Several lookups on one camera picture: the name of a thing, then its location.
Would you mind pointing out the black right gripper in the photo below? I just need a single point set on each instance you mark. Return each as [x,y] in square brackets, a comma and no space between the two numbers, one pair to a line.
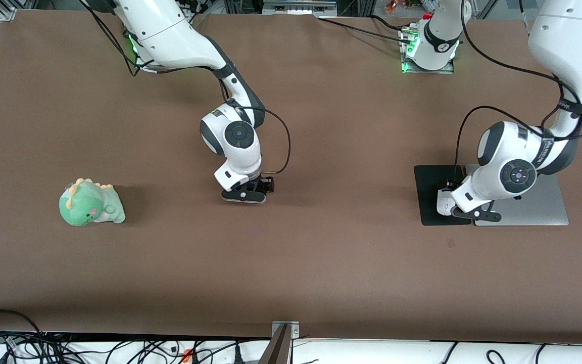
[266,184]

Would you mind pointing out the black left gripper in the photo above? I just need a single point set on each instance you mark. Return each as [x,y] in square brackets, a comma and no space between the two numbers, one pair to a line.
[452,184]

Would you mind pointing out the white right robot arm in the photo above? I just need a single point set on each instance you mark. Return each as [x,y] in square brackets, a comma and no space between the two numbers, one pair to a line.
[170,30]

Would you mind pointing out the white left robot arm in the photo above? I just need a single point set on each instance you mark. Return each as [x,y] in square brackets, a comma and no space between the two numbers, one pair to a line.
[564,40]

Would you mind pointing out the black rectangular mouse pad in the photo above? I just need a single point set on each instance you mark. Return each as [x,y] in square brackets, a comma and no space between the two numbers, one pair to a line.
[427,182]

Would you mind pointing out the silver closed laptop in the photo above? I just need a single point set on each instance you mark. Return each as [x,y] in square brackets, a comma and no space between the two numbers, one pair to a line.
[548,207]

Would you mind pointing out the green dinosaur plush toy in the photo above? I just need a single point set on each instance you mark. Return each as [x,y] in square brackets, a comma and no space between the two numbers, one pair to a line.
[89,205]

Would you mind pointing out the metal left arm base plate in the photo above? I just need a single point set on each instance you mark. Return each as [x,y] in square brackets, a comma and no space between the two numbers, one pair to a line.
[427,71]

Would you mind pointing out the metal table edge bracket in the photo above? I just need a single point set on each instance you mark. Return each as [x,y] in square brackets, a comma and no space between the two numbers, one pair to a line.
[283,344]

